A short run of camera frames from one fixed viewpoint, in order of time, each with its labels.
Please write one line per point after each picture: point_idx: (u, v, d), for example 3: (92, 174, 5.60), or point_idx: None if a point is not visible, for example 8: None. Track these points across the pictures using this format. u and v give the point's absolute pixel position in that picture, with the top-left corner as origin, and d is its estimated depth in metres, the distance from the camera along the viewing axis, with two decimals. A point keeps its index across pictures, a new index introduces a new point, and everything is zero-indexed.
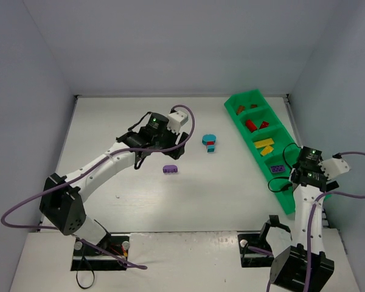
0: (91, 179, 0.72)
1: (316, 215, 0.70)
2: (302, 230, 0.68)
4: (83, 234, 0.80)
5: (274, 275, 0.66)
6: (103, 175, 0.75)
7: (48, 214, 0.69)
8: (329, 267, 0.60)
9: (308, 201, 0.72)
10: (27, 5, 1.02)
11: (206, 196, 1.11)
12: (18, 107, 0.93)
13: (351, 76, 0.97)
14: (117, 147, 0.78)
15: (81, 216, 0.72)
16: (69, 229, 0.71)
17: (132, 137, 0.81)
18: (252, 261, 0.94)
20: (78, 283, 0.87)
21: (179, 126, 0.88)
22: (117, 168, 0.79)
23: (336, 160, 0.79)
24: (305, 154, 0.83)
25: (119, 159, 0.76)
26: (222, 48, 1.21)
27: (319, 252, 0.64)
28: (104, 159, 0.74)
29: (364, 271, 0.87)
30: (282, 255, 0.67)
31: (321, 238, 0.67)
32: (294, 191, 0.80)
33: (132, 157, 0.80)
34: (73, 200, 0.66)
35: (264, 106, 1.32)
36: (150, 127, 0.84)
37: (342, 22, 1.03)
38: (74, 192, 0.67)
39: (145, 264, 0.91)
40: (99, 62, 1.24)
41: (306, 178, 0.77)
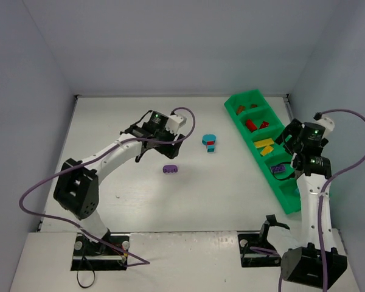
0: (105, 163, 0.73)
1: (323, 208, 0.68)
2: (311, 227, 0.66)
4: (88, 226, 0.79)
5: (286, 273, 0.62)
6: (115, 161, 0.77)
7: (62, 199, 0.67)
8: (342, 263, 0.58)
9: (314, 192, 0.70)
10: (28, 6, 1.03)
11: (206, 196, 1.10)
12: (18, 106, 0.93)
13: (351, 75, 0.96)
14: (125, 137, 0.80)
15: (95, 199, 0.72)
16: (84, 213, 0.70)
17: (137, 131, 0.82)
18: (252, 261, 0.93)
20: (79, 283, 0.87)
21: (177, 127, 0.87)
22: (126, 157, 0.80)
23: (320, 121, 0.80)
24: (307, 136, 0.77)
25: (129, 148, 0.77)
26: (222, 48, 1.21)
27: (331, 249, 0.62)
28: (115, 146, 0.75)
29: None
30: (292, 252, 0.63)
31: (331, 233, 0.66)
32: (296, 179, 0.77)
33: (139, 148, 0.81)
34: (91, 180, 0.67)
35: (264, 106, 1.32)
36: (153, 121, 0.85)
37: (342, 22, 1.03)
38: (91, 173, 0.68)
39: (149, 260, 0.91)
40: (99, 62, 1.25)
41: (309, 166, 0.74)
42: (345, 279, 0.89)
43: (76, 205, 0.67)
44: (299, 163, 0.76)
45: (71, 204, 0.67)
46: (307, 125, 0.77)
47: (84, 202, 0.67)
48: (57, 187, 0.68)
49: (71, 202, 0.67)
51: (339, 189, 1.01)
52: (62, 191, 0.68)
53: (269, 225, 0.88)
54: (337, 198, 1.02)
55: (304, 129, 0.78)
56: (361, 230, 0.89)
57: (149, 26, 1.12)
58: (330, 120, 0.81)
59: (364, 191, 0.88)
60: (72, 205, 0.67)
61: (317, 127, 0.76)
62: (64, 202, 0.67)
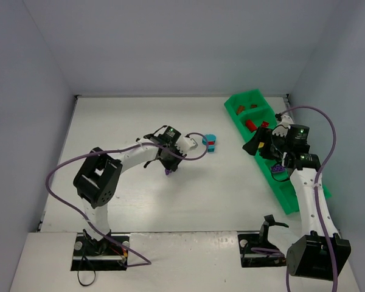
0: (128, 157, 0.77)
1: (320, 198, 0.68)
2: (311, 216, 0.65)
4: (96, 220, 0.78)
5: (294, 267, 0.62)
6: (134, 159, 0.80)
7: (83, 184, 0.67)
8: (347, 245, 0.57)
9: (308, 184, 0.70)
10: (28, 6, 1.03)
11: (206, 196, 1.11)
12: (17, 106, 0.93)
13: (352, 75, 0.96)
14: (145, 140, 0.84)
15: (113, 190, 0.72)
16: (100, 201, 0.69)
17: (154, 139, 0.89)
18: (252, 261, 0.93)
20: (79, 281, 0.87)
21: (187, 149, 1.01)
22: (142, 158, 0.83)
23: (283, 121, 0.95)
24: (294, 135, 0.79)
25: (148, 149, 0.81)
26: (222, 48, 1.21)
27: (333, 235, 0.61)
28: (136, 145, 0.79)
29: None
30: (296, 244, 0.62)
31: (330, 219, 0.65)
32: (289, 176, 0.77)
33: (155, 152, 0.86)
34: (116, 168, 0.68)
35: (264, 106, 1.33)
36: (169, 133, 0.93)
37: (342, 22, 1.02)
38: (116, 161, 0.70)
39: (149, 260, 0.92)
40: (99, 62, 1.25)
41: (301, 162, 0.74)
42: (345, 279, 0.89)
43: (96, 191, 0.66)
44: (291, 161, 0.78)
45: (92, 189, 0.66)
46: (293, 126, 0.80)
47: (104, 188, 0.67)
48: (79, 171, 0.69)
49: (91, 187, 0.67)
51: (339, 188, 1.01)
52: (84, 176, 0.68)
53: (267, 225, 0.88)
54: (337, 197, 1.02)
55: (291, 130, 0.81)
56: (361, 230, 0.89)
57: (148, 26, 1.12)
58: (288, 117, 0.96)
59: (364, 191, 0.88)
60: (92, 191, 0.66)
61: (303, 126, 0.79)
62: (84, 187, 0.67)
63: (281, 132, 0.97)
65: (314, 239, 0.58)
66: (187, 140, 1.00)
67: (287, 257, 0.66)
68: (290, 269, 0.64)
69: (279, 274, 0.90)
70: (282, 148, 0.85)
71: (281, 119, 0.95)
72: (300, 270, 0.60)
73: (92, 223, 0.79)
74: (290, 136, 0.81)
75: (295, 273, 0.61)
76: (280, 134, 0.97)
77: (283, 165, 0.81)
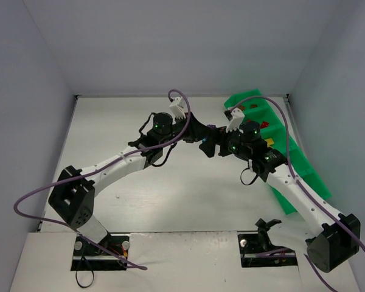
0: (105, 175, 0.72)
1: (306, 187, 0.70)
2: (312, 210, 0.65)
4: (87, 232, 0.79)
5: (325, 264, 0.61)
6: (114, 175, 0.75)
7: (57, 206, 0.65)
8: (354, 220, 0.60)
9: (289, 181, 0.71)
10: (28, 6, 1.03)
11: (206, 197, 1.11)
12: (17, 106, 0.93)
13: (352, 75, 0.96)
14: (130, 149, 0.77)
15: (89, 210, 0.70)
16: (75, 222, 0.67)
17: (143, 143, 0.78)
18: (252, 261, 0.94)
20: (78, 282, 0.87)
21: (180, 111, 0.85)
22: (127, 171, 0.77)
23: (236, 117, 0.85)
24: (250, 139, 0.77)
25: (132, 162, 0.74)
26: (221, 48, 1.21)
27: (339, 216, 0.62)
28: (117, 159, 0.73)
29: None
30: (315, 243, 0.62)
31: (326, 203, 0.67)
32: (264, 180, 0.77)
33: (143, 163, 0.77)
34: (88, 191, 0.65)
35: (264, 107, 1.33)
36: (156, 132, 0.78)
37: (342, 21, 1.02)
38: (88, 184, 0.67)
39: (145, 265, 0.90)
40: (99, 62, 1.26)
41: (270, 163, 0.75)
42: (345, 279, 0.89)
43: (68, 215, 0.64)
44: (259, 166, 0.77)
45: (64, 212, 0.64)
46: (245, 128, 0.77)
47: (76, 213, 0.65)
48: (53, 193, 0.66)
49: (64, 210, 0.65)
51: (339, 188, 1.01)
52: (58, 198, 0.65)
53: (265, 231, 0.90)
54: (337, 197, 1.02)
55: (244, 134, 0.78)
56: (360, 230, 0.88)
57: (148, 25, 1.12)
58: (237, 109, 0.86)
59: (364, 191, 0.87)
60: (66, 214, 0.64)
61: (255, 126, 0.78)
62: (58, 210, 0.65)
63: (235, 127, 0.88)
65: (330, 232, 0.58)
66: (173, 106, 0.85)
67: (311, 257, 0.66)
68: (322, 266, 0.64)
69: (279, 273, 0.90)
70: (243, 152, 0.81)
71: (233, 116, 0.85)
72: (332, 264, 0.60)
73: (84, 235, 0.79)
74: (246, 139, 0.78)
75: (330, 269, 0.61)
76: (234, 128, 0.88)
77: (253, 171, 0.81)
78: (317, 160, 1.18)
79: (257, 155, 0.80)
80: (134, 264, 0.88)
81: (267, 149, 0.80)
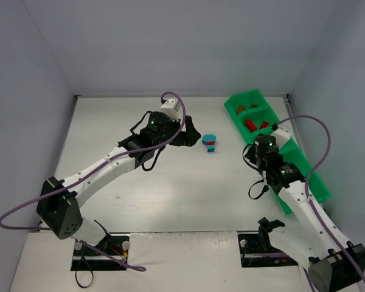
0: (89, 184, 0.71)
1: (319, 209, 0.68)
2: (320, 233, 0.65)
4: (82, 236, 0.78)
5: (323, 288, 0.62)
6: (102, 179, 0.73)
7: (45, 217, 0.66)
8: (363, 250, 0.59)
9: (302, 200, 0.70)
10: (27, 6, 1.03)
11: (206, 196, 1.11)
12: (17, 107, 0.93)
13: (352, 75, 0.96)
14: (117, 151, 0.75)
15: (79, 220, 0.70)
16: (65, 233, 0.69)
17: (134, 142, 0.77)
18: (252, 261, 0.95)
20: (78, 283, 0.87)
21: (174, 112, 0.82)
22: (116, 173, 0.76)
23: (280, 134, 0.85)
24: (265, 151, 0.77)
25: (118, 165, 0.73)
26: (222, 48, 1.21)
27: (347, 244, 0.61)
28: (103, 165, 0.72)
29: None
30: (317, 266, 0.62)
31: (337, 228, 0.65)
32: (278, 194, 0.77)
33: (132, 163, 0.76)
34: (69, 205, 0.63)
35: (264, 106, 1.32)
36: (151, 129, 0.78)
37: (343, 21, 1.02)
38: (71, 196, 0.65)
39: (145, 266, 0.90)
40: (99, 62, 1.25)
41: (285, 178, 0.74)
42: None
43: (56, 225, 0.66)
44: (273, 179, 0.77)
45: (52, 224, 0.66)
46: (260, 140, 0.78)
47: (62, 225, 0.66)
48: (39, 205, 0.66)
49: (52, 222, 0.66)
51: (339, 188, 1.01)
52: (45, 209, 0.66)
53: (266, 232, 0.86)
54: (337, 198, 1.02)
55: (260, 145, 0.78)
56: (361, 231, 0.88)
57: (148, 25, 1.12)
58: (287, 129, 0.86)
59: (364, 191, 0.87)
60: (53, 224, 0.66)
61: (271, 140, 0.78)
62: (47, 220, 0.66)
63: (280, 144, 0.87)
65: (334, 258, 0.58)
66: (165, 107, 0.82)
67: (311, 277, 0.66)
68: (321, 289, 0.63)
69: (280, 273, 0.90)
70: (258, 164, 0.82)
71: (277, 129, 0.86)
72: (331, 289, 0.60)
73: (79, 239, 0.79)
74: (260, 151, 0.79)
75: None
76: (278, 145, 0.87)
77: (267, 183, 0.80)
78: (318, 160, 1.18)
79: (272, 168, 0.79)
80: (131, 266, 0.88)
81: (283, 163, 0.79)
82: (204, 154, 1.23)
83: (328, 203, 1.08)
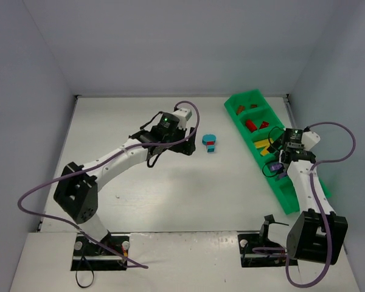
0: (107, 170, 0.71)
1: (316, 184, 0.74)
2: (308, 197, 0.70)
4: (89, 228, 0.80)
5: (293, 248, 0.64)
6: (117, 168, 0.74)
7: (62, 201, 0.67)
8: (343, 222, 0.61)
9: (303, 172, 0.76)
10: (27, 6, 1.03)
11: (206, 196, 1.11)
12: (17, 107, 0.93)
13: (353, 75, 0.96)
14: (131, 142, 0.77)
15: (94, 204, 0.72)
16: (81, 217, 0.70)
17: (145, 136, 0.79)
18: (252, 261, 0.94)
20: (78, 283, 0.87)
21: (184, 121, 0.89)
22: (129, 163, 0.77)
23: (308, 134, 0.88)
24: (289, 135, 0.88)
25: (133, 154, 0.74)
26: (222, 48, 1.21)
27: (330, 212, 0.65)
28: (119, 152, 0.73)
29: None
30: (295, 226, 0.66)
31: (326, 201, 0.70)
32: (287, 171, 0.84)
33: (145, 154, 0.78)
34: (90, 187, 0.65)
35: (264, 106, 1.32)
36: (162, 126, 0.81)
37: (343, 21, 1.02)
38: (91, 180, 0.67)
39: (146, 264, 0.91)
40: (99, 62, 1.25)
41: (296, 156, 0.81)
42: (346, 279, 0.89)
43: (74, 208, 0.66)
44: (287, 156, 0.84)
45: (70, 207, 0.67)
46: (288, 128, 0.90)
47: (81, 208, 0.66)
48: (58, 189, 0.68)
49: (70, 205, 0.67)
51: (339, 188, 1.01)
52: (63, 193, 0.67)
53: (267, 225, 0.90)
54: (336, 198, 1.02)
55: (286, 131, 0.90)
56: (361, 230, 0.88)
57: (148, 25, 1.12)
58: (316, 134, 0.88)
59: (364, 191, 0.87)
60: (70, 208, 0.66)
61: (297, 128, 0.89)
62: (64, 204, 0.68)
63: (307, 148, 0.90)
65: (310, 216, 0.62)
66: (177, 114, 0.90)
67: (287, 243, 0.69)
68: (291, 253, 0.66)
69: (280, 273, 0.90)
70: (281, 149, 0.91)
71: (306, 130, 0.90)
72: (300, 250, 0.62)
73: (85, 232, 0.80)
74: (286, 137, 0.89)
75: (295, 255, 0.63)
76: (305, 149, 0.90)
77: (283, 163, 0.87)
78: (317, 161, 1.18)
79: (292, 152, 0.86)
80: (138, 264, 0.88)
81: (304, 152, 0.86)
82: (204, 154, 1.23)
83: None
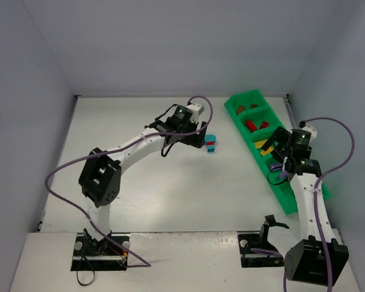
0: (129, 155, 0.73)
1: (319, 202, 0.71)
2: (309, 221, 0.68)
4: (100, 219, 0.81)
5: (291, 271, 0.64)
6: (138, 154, 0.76)
7: (86, 185, 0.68)
8: (344, 250, 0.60)
9: (307, 189, 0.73)
10: (27, 6, 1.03)
11: (206, 196, 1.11)
12: (17, 107, 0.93)
13: (352, 75, 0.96)
14: (149, 131, 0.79)
15: (117, 190, 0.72)
16: (105, 201, 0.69)
17: (162, 126, 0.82)
18: (252, 261, 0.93)
20: (78, 281, 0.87)
21: (196, 115, 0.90)
22: (148, 151, 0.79)
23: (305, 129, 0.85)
24: (295, 141, 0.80)
25: (152, 142, 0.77)
26: (222, 48, 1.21)
27: (331, 239, 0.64)
28: (139, 139, 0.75)
29: None
30: (294, 249, 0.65)
31: (329, 225, 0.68)
32: (289, 181, 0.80)
33: (161, 143, 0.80)
34: (115, 169, 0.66)
35: (264, 106, 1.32)
36: (177, 117, 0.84)
37: (343, 21, 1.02)
38: (115, 163, 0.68)
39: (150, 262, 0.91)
40: (99, 62, 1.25)
41: (301, 167, 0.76)
42: (346, 280, 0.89)
43: (97, 192, 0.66)
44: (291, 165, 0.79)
45: (93, 190, 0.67)
46: (294, 131, 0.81)
47: (106, 191, 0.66)
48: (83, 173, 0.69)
49: (93, 188, 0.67)
51: (339, 188, 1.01)
52: (87, 177, 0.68)
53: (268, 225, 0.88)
54: (336, 198, 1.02)
55: (292, 134, 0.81)
56: (361, 230, 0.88)
57: (148, 26, 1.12)
58: (312, 128, 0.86)
59: (364, 191, 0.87)
60: (95, 192, 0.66)
61: (304, 132, 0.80)
62: (87, 188, 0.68)
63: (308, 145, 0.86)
65: (311, 244, 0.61)
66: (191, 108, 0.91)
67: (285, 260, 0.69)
68: (288, 274, 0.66)
69: (280, 274, 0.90)
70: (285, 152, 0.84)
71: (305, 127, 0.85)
72: (298, 274, 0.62)
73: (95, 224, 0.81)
74: (291, 141, 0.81)
75: (292, 278, 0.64)
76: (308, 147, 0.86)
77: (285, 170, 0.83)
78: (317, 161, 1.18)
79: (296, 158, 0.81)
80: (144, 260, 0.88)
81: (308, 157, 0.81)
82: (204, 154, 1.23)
83: (328, 202, 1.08)
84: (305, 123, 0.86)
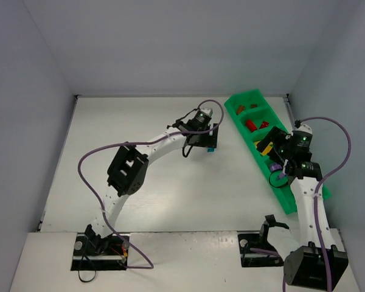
0: (156, 150, 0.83)
1: (319, 208, 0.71)
2: (309, 226, 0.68)
4: (112, 212, 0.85)
5: (291, 276, 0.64)
6: (163, 150, 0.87)
7: (114, 174, 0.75)
8: (344, 257, 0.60)
9: (308, 194, 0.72)
10: (27, 6, 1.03)
11: (206, 196, 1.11)
12: (17, 107, 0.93)
13: (352, 75, 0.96)
14: (172, 131, 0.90)
15: (141, 181, 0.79)
16: (131, 191, 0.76)
17: (183, 126, 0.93)
18: (252, 261, 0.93)
20: (80, 277, 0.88)
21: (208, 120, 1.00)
22: (170, 148, 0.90)
23: (300, 129, 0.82)
24: (297, 143, 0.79)
25: (175, 140, 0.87)
26: (222, 48, 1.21)
27: (331, 246, 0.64)
28: (164, 137, 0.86)
29: None
30: (294, 253, 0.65)
31: (328, 230, 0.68)
32: (289, 184, 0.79)
33: (182, 142, 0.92)
34: (143, 163, 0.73)
35: (264, 106, 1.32)
36: (196, 120, 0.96)
37: (343, 21, 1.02)
38: (143, 157, 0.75)
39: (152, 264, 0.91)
40: (100, 61, 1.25)
41: (302, 171, 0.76)
42: (345, 280, 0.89)
43: (125, 182, 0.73)
44: (292, 168, 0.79)
45: (121, 180, 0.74)
46: (295, 132, 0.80)
47: (132, 182, 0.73)
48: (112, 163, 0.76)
49: (121, 178, 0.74)
51: (339, 188, 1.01)
52: (116, 168, 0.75)
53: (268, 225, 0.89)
54: (336, 198, 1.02)
55: (293, 136, 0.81)
56: (361, 230, 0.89)
57: (148, 26, 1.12)
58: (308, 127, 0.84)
59: (364, 191, 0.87)
60: (122, 182, 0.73)
61: (305, 134, 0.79)
62: (115, 177, 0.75)
63: None
65: (311, 250, 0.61)
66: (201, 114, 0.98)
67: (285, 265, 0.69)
68: (288, 279, 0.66)
69: (280, 274, 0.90)
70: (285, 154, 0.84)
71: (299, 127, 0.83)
72: (297, 280, 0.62)
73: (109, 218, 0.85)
74: (292, 143, 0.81)
75: (291, 283, 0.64)
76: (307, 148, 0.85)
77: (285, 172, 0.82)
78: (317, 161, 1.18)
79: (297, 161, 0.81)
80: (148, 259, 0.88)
81: (308, 160, 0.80)
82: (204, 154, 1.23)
83: (328, 202, 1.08)
84: (300, 123, 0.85)
